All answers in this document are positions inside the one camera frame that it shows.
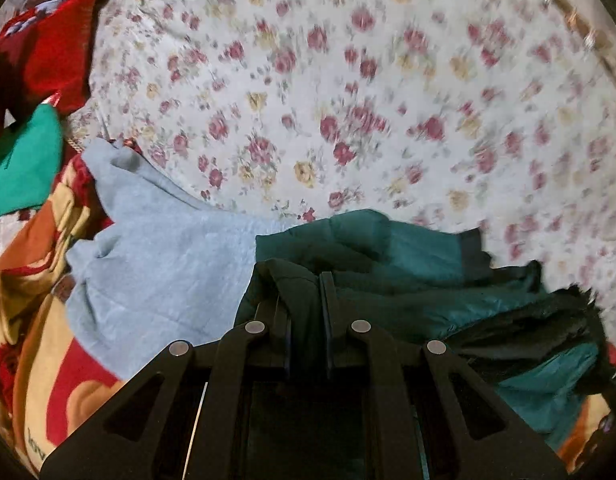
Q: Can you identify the dark green puffer jacket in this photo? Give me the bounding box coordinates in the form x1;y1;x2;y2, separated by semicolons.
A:
236;210;605;448

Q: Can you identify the orange red cartoon blanket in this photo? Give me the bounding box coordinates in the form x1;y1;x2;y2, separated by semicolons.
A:
0;156;123;474

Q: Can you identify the red garment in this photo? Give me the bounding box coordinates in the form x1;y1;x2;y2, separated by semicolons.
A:
0;0;106;136

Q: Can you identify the floral bed quilt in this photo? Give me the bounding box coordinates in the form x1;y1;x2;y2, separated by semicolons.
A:
67;0;616;344

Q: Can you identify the bright green garment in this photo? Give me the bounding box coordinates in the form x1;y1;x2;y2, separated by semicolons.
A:
0;104;62;217

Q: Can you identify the grey sweatshirt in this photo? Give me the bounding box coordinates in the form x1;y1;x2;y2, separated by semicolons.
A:
66;139;291;380

